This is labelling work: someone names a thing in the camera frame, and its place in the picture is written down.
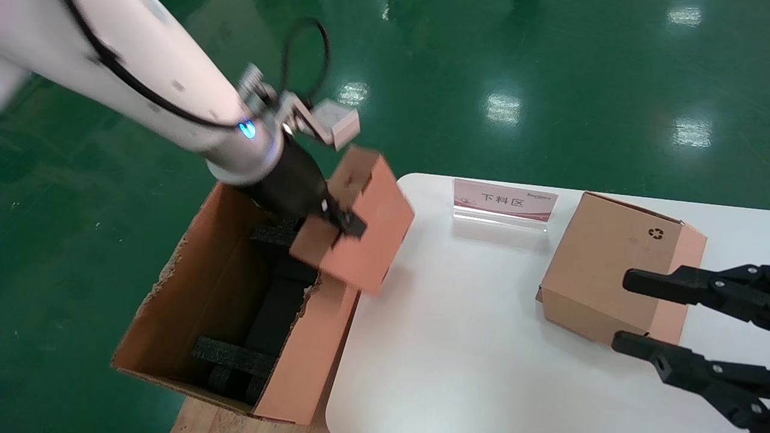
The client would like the acrylic sign with Chinese text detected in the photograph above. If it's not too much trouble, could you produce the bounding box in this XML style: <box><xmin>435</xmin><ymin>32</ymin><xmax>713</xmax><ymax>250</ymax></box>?
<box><xmin>452</xmin><ymin>178</ymin><xmax>559</xmax><ymax>232</ymax></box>

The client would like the black foam insert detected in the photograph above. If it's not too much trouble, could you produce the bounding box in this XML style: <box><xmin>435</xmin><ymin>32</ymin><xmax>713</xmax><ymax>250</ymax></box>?
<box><xmin>192</xmin><ymin>220</ymin><xmax>319</xmax><ymax>405</ymax></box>

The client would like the plain small cardboard box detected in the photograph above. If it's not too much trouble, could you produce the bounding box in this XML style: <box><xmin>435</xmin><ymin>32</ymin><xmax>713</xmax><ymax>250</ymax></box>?
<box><xmin>289</xmin><ymin>146</ymin><xmax>416</xmax><ymax>295</ymax></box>

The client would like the big open cardboard box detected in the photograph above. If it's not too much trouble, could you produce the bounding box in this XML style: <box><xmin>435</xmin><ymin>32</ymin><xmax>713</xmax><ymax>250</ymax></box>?
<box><xmin>110</xmin><ymin>182</ymin><xmax>362</xmax><ymax>426</ymax></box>

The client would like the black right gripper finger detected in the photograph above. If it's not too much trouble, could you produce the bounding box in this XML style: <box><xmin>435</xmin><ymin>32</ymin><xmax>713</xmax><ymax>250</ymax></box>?
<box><xmin>623</xmin><ymin>263</ymin><xmax>770</xmax><ymax>330</ymax></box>
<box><xmin>612</xmin><ymin>331</ymin><xmax>770</xmax><ymax>433</ymax></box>

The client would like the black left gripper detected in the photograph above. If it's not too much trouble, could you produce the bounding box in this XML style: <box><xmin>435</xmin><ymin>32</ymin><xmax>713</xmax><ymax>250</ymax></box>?
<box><xmin>238</xmin><ymin>138</ymin><xmax>368</xmax><ymax>239</ymax></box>

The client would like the cardboard box with recycling symbol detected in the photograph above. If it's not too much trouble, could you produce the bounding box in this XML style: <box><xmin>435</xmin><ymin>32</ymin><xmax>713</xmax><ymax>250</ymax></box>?
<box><xmin>537</xmin><ymin>191</ymin><xmax>709</xmax><ymax>348</ymax></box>

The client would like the wooden pallet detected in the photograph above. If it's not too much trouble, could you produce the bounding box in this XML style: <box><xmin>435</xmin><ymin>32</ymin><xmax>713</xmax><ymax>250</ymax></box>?
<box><xmin>170</xmin><ymin>397</ymin><xmax>328</xmax><ymax>433</ymax></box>

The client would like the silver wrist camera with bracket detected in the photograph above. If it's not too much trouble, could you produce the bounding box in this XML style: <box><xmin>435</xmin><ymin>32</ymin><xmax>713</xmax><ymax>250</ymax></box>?
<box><xmin>276</xmin><ymin>90</ymin><xmax>362</xmax><ymax>152</ymax></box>

